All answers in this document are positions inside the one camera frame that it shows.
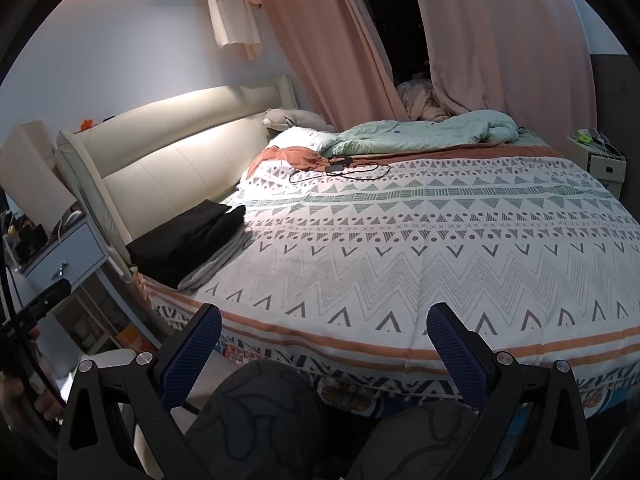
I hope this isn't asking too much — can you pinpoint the large black shirt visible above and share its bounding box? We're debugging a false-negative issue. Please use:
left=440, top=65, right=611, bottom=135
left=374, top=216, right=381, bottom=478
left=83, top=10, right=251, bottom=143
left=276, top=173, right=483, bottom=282
left=167, top=206, right=246, bottom=273

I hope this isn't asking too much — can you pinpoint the folded black clothes pile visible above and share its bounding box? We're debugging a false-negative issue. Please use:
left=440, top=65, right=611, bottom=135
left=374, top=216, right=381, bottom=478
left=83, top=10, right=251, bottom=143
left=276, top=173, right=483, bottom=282
left=126, top=200, right=232, bottom=288

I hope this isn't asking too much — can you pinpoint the person's left hand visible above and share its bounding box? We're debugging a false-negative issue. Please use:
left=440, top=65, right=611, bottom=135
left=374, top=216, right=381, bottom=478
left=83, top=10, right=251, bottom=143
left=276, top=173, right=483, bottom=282
left=0, top=324, right=64, bottom=434

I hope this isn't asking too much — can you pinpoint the blue bedside drawer unit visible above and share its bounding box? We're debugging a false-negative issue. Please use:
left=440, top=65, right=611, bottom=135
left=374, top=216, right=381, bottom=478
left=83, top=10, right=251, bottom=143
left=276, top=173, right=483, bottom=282
left=6, top=218, right=163, bottom=361

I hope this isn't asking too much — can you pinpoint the person's patterned grey knee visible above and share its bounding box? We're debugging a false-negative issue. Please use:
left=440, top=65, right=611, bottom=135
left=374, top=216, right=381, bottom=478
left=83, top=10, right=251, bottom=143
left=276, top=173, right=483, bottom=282
left=186, top=360, right=476, bottom=479

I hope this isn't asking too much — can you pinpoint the patterned white bedspread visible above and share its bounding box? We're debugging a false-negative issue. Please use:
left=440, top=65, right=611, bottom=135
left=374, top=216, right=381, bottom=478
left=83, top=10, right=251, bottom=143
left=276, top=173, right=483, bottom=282
left=136, top=146, right=639, bottom=414

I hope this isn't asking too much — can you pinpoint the cream padded headboard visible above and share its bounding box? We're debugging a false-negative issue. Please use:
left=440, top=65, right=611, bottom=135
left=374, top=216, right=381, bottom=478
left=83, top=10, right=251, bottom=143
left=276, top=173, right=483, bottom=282
left=55, top=76, right=298, bottom=271

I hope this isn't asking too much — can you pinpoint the mint green duvet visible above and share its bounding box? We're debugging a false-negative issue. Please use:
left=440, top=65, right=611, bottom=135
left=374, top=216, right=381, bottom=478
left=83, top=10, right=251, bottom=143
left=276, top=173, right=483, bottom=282
left=320, top=110, right=548, bottom=158

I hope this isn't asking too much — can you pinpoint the white bedside table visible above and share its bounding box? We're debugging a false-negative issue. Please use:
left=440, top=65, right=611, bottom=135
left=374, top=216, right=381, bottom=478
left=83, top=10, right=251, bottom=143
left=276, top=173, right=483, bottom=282
left=566, top=138, right=627, bottom=198

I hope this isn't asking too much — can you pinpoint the rust orange cloth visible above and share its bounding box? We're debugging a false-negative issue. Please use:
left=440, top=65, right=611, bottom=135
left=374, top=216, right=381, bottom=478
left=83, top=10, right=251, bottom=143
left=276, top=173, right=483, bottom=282
left=246, top=146, right=330, bottom=178

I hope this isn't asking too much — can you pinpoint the green item on bedside table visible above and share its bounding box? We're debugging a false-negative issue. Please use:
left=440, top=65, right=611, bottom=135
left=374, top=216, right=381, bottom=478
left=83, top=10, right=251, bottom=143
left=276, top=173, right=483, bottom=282
left=575, top=129, right=593, bottom=145

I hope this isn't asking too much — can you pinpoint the grey pillow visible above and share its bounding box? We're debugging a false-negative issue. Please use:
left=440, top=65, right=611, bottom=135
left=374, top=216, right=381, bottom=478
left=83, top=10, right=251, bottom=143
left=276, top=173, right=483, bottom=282
left=262, top=108, right=335, bottom=133

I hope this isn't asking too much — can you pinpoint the crumpled peach blanket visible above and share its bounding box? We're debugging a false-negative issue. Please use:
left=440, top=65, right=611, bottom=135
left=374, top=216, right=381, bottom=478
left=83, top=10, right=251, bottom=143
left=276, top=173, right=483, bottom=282
left=397, top=79, right=451, bottom=122

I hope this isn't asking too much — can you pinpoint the right pink curtain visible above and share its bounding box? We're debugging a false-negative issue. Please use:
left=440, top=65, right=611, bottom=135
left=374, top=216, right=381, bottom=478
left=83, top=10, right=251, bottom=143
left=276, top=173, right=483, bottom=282
left=418, top=0, right=597, bottom=152

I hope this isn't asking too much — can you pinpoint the pink curtain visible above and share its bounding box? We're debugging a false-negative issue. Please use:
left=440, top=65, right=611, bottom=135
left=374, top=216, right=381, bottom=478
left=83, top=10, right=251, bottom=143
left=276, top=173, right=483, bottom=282
left=262, top=0, right=408, bottom=130
left=418, top=0, right=597, bottom=152

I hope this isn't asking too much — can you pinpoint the hanging white garment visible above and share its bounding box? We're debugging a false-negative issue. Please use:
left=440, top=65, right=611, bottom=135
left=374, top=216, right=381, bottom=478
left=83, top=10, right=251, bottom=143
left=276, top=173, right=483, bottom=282
left=207, top=0, right=262, bottom=61

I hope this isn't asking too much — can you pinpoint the left pink curtain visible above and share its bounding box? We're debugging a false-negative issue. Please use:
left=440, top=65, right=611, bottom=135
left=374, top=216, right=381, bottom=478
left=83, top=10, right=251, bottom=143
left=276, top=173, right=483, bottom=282
left=262, top=0, right=408, bottom=130

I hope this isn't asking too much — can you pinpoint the black charger with cable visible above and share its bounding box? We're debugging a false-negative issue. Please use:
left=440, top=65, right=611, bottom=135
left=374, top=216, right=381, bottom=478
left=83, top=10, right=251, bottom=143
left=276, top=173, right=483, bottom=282
left=288, top=157, right=392, bottom=183

